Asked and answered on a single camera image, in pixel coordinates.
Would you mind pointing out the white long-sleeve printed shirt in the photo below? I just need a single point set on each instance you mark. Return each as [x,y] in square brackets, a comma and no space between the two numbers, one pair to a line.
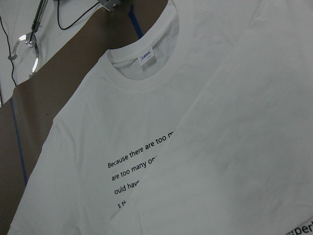
[204,126]

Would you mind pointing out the reacher grabber stick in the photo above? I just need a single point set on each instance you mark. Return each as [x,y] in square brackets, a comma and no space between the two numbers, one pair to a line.
[30,38]

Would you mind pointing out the aluminium frame post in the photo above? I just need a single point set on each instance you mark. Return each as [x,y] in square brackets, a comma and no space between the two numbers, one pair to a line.
[110,5]

